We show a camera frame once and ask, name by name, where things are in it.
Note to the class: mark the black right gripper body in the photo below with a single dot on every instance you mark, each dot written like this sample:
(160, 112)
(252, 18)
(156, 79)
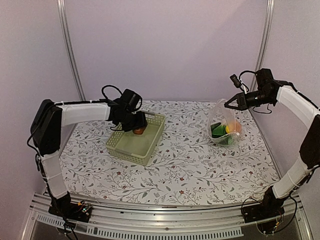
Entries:
(262, 100)

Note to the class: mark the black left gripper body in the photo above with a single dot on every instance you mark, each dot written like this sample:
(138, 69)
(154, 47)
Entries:
(131, 122)

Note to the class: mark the brown potato toy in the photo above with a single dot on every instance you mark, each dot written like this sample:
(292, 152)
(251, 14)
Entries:
(139, 131)

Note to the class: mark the orange fruit toy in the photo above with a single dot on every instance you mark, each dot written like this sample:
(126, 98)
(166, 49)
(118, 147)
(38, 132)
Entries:
(235, 126)

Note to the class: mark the clear zip top bag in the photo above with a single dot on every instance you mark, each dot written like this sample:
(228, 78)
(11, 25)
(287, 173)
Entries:
(218, 113)

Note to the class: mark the green bok choy toy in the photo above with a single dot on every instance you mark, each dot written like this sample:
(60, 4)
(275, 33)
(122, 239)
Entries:
(219, 135)

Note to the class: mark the yellow lemon toy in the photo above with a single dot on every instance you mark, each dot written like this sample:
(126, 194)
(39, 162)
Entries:
(227, 129)

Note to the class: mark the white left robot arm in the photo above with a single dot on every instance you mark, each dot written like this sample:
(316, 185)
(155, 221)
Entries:
(51, 117)

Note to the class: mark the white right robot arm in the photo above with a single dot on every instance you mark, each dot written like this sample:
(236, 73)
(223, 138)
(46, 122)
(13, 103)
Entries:
(306, 138)

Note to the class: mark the beige perforated plastic basket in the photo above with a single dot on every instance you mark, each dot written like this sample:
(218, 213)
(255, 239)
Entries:
(137, 148)

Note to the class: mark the floral patterned tablecloth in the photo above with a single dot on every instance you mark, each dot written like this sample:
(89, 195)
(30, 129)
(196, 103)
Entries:
(186, 168)

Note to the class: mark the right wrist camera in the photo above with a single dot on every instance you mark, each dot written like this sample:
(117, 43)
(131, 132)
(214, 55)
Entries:
(239, 84)

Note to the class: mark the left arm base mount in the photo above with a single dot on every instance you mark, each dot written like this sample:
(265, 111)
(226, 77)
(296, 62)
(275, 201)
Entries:
(64, 208)

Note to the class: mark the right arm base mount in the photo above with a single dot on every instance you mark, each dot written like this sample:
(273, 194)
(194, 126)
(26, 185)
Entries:
(253, 210)

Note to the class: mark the left aluminium frame post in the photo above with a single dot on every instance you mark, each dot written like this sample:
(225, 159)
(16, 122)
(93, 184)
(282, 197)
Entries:
(61, 6)

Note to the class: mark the aluminium front rail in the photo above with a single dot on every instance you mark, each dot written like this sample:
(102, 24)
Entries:
(116, 220)

